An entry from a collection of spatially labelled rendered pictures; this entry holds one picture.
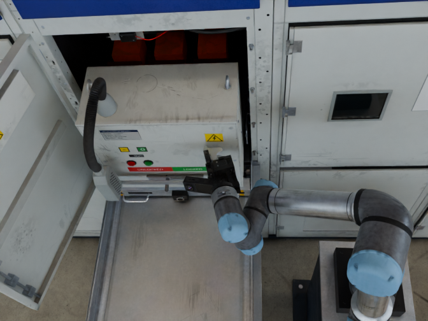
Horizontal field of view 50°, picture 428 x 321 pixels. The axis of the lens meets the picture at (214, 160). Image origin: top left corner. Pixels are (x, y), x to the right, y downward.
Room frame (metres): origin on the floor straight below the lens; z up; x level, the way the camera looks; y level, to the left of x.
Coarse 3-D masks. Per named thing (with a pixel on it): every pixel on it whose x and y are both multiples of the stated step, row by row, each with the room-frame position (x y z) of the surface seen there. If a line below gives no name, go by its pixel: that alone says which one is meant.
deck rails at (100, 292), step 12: (252, 168) 0.92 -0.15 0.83; (252, 180) 0.86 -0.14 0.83; (108, 204) 0.84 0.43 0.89; (120, 204) 0.86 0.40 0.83; (108, 216) 0.80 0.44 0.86; (108, 228) 0.76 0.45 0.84; (108, 240) 0.72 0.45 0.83; (108, 252) 0.67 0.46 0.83; (108, 264) 0.62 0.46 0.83; (252, 264) 0.52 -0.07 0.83; (96, 276) 0.56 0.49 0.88; (108, 276) 0.58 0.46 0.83; (252, 276) 0.48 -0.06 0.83; (96, 288) 0.53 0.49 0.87; (108, 288) 0.53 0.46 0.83; (252, 288) 0.44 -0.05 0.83; (96, 300) 0.49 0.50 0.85; (252, 300) 0.40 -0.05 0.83; (96, 312) 0.45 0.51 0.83; (252, 312) 0.36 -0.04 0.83
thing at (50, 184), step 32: (0, 64) 0.95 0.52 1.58; (32, 64) 1.04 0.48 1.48; (0, 96) 0.88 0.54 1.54; (32, 96) 0.95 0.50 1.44; (64, 96) 1.04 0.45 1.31; (0, 128) 0.82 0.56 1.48; (32, 128) 0.92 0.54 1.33; (64, 128) 0.99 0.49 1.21; (0, 160) 0.78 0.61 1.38; (32, 160) 0.85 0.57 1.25; (64, 160) 0.94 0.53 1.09; (0, 192) 0.72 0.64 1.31; (32, 192) 0.79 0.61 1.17; (64, 192) 0.87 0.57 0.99; (0, 224) 0.65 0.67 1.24; (32, 224) 0.71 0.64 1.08; (64, 224) 0.79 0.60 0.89; (0, 256) 0.59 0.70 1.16; (32, 256) 0.64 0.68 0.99; (0, 288) 0.50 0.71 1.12; (32, 288) 0.55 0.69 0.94
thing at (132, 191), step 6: (246, 180) 0.83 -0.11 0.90; (246, 186) 0.81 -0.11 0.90; (132, 192) 0.88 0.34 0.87; (138, 192) 0.88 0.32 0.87; (144, 192) 0.87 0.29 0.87; (150, 192) 0.87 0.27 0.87; (156, 192) 0.86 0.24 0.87; (162, 192) 0.86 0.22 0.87; (168, 192) 0.85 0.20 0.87; (192, 192) 0.83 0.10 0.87; (246, 192) 0.79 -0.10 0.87
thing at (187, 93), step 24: (96, 72) 1.06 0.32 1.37; (120, 72) 1.04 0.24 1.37; (144, 72) 1.03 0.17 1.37; (168, 72) 1.01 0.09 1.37; (192, 72) 0.99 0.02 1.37; (216, 72) 0.97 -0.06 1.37; (120, 96) 0.95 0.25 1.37; (144, 96) 0.93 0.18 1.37; (168, 96) 0.92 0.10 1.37; (192, 96) 0.90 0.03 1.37; (216, 96) 0.88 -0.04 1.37; (240, 96) 0.99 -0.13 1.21; (96, 120) 0.88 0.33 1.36; (120, 120) 0.86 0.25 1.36; (144, 120) 0.84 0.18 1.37; (168, 120) 0.83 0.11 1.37; (192, 120) 0.81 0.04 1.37; (216, 120) 0.80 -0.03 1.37; (240, 120) 0.91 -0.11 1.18; (240, 144) 0.84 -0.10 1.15
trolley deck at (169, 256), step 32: (128, 224) 0.77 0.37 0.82; (160, 224) 0.75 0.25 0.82; (192, 224) 0.72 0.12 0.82; (96, 256) 0.66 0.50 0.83; (128, 256) 0.64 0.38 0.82; (160, 256) 0.62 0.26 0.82; (192, 256) 0.60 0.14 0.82; (224, 256) 0.57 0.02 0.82; (256, 256) 0.55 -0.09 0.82; (128, 288) 0.52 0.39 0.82; (160, 288) 0.50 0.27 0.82; (192, 288) 0.48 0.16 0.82; (224, 288) 0.46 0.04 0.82; (256, 288) 0.44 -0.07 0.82; (128, 320) 0.41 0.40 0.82; (160, 320) 0.39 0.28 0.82; (192, 320) 0.37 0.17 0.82; (224, 320) 0.35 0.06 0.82; (256, 320) 0.33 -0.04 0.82
